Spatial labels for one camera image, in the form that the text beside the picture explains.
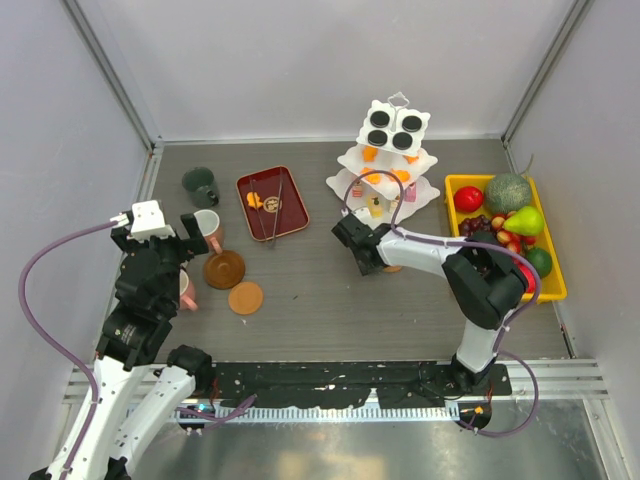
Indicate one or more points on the dark green mug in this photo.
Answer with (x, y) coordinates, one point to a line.
(201, 187)

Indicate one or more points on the purple grape bunch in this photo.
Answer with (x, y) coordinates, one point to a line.
(471, 225)

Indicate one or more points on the green pear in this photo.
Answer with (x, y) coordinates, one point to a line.
(528, 221)

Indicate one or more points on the orange fish cookies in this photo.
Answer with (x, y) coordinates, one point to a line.
(384, 174)

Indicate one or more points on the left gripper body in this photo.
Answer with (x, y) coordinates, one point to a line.
(172, 248)

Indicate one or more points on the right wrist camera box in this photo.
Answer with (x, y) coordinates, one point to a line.
(363, 214)

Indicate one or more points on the yellow fruit bin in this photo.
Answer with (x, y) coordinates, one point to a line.
(553, 287)

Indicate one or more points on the pink mug near arm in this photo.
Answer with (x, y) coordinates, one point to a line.
(187, 295)

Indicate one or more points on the red cherries cluster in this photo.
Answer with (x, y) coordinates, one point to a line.
(512, 241)

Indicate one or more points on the red dessert tray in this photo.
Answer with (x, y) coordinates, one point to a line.
(293, 215)

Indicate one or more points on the red pomegranate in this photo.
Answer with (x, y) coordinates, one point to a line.
(530, 278)

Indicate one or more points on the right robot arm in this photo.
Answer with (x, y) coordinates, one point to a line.
(485, 280)

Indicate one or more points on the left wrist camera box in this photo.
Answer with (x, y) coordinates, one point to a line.
(143, 221)

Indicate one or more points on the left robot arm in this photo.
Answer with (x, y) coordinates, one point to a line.
(109, 437)

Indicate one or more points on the dark brown wooden saucer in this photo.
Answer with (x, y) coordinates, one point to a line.
(224, 270)

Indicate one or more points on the red apple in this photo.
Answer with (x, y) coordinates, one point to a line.
(468, 199)

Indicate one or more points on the green lime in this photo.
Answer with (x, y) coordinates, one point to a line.
(541, 260)

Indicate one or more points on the green melon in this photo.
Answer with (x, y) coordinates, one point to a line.
(509, 192)

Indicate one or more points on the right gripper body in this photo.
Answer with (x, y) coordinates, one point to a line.
(372, 267)

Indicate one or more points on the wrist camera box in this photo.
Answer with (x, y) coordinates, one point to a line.
(363, 214)
(143, 221)

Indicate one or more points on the pink mug white inside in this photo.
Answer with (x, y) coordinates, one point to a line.
(211, 229)

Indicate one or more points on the black round cookies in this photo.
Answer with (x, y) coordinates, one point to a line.
(400, 137)

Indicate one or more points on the metal serving tongs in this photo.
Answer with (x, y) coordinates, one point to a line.
(270, 242)

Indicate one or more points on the cream cake slice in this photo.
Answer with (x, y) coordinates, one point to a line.
(394, 204)

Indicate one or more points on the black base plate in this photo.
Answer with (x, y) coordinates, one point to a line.
(343, 385)

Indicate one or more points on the white three-tier stand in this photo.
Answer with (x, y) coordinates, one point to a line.
(397, 106)

